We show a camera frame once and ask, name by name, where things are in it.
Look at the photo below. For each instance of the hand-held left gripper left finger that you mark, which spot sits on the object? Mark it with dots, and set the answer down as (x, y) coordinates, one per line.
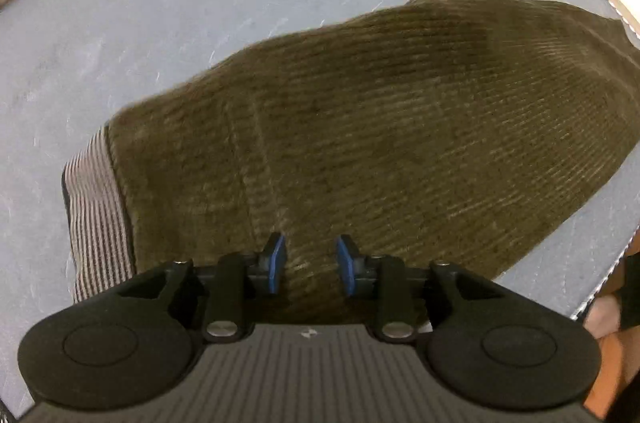
(275, 260)

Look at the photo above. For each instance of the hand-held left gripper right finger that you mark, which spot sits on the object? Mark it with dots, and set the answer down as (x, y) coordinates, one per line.
(345, 265)

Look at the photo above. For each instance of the grey quilted mattress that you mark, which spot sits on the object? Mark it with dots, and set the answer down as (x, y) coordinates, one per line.
(150, 3)

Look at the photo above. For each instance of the person's dark clothing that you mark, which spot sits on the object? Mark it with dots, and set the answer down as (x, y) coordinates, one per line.
(631, 298)

